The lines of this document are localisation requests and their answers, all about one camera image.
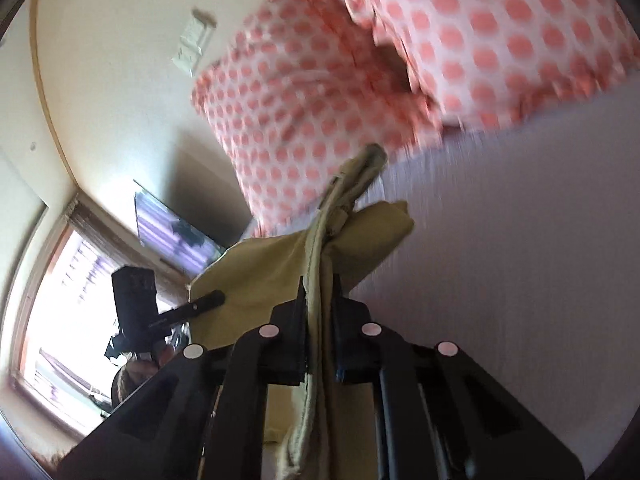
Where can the khaki pants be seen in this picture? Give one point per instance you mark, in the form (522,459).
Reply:
(260,280)

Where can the white bed sheet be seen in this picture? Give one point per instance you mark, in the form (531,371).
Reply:
(500,240)

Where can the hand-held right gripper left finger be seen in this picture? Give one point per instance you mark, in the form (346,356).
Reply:
(301,332)

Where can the window with brown frame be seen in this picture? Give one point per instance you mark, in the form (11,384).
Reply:
(65,320)

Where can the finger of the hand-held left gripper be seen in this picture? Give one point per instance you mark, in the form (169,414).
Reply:
(192,308)

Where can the white wall outlet plate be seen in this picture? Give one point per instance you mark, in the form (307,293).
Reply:
(185,60)

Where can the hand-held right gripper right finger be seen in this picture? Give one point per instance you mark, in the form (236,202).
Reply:
(340,335)

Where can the person's left hand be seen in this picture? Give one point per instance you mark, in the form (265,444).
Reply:
(140,375)

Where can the large pink polka dot pillow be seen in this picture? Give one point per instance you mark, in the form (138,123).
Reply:
(500,30)

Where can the wall-mounted television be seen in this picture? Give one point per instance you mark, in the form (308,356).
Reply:
(170,230)

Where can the white wall switch plate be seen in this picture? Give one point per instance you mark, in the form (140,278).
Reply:
(196,32)

